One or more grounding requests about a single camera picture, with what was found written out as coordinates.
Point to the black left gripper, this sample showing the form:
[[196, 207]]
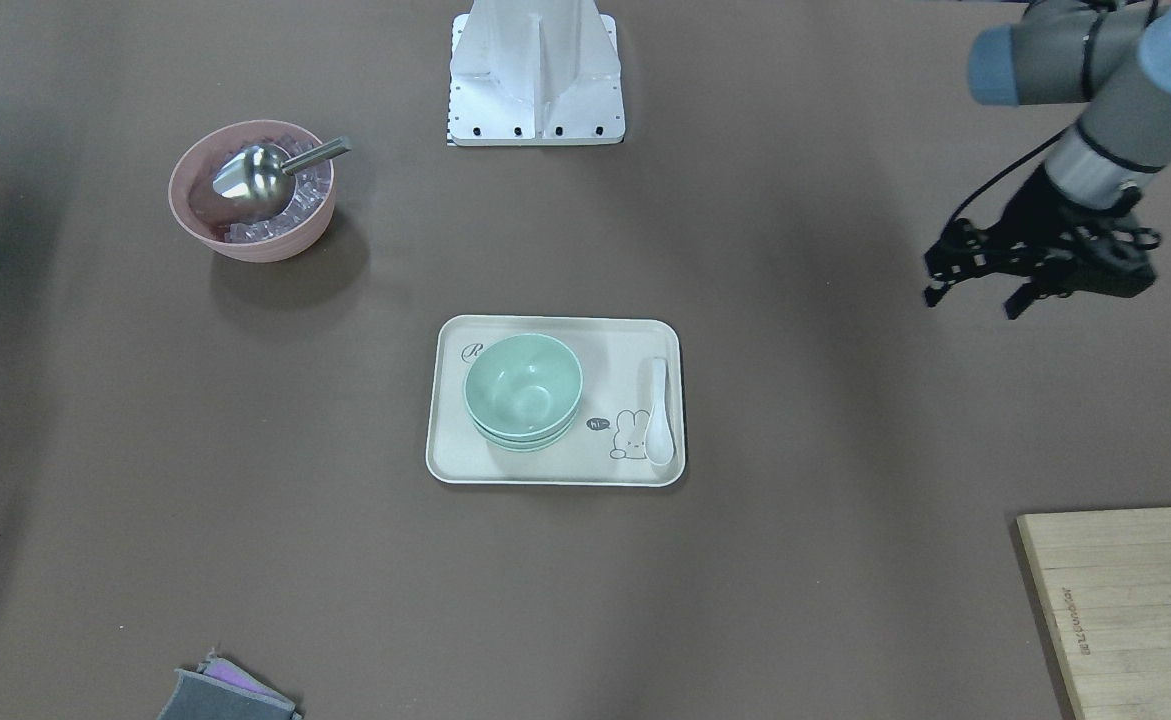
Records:
[[1033, 213]]

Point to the green bowl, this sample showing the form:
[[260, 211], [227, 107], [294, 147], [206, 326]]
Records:
[[537, 435], [524, 379], [522, 445]]

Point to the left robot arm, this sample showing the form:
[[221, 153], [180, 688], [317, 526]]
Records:
[[1114, 58]]

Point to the wooden cutting board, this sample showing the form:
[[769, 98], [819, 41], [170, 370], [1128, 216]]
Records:
[[1103, 583]]

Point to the white ceramic spoon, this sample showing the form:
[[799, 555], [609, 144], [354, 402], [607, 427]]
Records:
[[659, 440]]

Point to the cream rabbit serving tray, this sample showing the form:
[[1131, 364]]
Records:
[[605, 445]]

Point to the green bowl on tray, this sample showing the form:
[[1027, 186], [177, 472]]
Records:
[[522, 445]]

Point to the metal ice scoop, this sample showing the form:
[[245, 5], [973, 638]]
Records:
[[258, 182]]

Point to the pink bowl with ice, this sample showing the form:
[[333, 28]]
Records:
[[294, 230]]

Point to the grey folded cloth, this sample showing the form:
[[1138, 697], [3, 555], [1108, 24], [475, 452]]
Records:
[[218, 688]]

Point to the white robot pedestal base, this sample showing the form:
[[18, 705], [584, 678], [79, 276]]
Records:
[[535, 74]]

